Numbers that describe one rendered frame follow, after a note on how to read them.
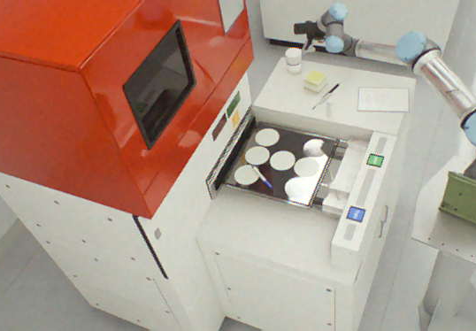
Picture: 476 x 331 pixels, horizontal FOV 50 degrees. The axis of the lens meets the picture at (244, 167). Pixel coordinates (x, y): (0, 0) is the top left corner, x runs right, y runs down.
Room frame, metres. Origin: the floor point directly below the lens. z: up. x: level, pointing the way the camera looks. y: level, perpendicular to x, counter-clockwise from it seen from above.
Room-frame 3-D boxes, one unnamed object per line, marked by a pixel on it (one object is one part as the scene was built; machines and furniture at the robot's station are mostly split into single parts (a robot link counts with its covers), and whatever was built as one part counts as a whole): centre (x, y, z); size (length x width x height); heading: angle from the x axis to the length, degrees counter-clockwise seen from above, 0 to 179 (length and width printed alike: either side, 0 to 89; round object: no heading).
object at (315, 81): (1.67, -0.38, 1.00); 0.07 x 0.07 x 0.07; 42
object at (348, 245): (1.10, -0.42, 0.89); 0.55 x 0.09 x 0.14; 147
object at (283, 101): (1.63, -0.44, 0.89); 0.62 x 0.35 x 0.14; 57
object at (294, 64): (1.83, -0.31, 1.01); 0.07 x 0.07 x 0.10
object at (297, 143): (1.35, -0.15, 0.90); 0.34 x 0.34 x 0.01; 57
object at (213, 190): (1.45, 0.03, 0.89); 0.44 x 0.02 x 0.10; 147
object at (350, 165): (1.22, -0.38, 0.87); 0.36 x 0.08 x 0.03; 147
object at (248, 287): (1.36, -0.28, 0.41); 0.97 x 0.64 x 0.82; 147
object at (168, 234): (1.31, 0.14, 1.02); 0.82 x 0.03 x 0.40; 147
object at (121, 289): (1.50, 0.43, 0.41); 0.82 x 0.71 x 0.82; 147
